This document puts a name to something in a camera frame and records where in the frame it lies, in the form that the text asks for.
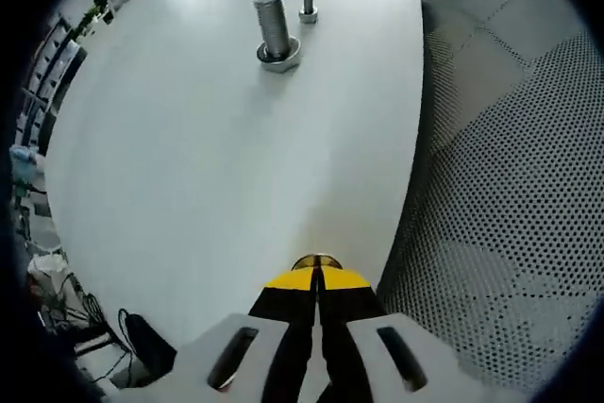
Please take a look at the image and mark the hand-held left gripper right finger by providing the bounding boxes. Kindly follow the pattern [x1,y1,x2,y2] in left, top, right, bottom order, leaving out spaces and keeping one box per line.
[315,265,532,403]

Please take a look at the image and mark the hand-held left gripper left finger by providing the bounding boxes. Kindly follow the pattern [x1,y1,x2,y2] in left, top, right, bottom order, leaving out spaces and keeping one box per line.
[112,266,318,403]

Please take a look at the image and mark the large threaded stud bolt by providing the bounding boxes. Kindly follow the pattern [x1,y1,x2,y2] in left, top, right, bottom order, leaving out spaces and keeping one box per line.
[253,0,303,74]

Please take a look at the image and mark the black computer mouse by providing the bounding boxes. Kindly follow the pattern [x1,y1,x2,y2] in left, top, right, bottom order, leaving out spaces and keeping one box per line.
[123,311,178,374]

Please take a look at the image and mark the grey mesh office chair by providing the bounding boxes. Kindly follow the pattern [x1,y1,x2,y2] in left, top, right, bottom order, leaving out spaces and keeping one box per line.
[377,0,604,395]

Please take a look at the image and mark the white plastic bag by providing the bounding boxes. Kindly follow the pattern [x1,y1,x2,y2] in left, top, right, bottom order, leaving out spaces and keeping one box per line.
[27,254,70,281]

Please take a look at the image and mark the shelf with white bins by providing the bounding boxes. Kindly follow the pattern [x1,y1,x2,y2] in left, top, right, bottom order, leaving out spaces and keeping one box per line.
[16,15,89,154]

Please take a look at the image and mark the small potted plant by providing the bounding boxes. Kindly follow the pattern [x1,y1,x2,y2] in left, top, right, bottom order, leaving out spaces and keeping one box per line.
[77,2,106,39]

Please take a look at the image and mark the black mouse cable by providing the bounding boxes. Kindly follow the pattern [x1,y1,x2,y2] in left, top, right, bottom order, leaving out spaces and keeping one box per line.
[116,307,136,352]

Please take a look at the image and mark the black floor cable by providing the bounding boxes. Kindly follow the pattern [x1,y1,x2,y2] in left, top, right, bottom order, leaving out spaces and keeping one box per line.
[37,270,128,385]

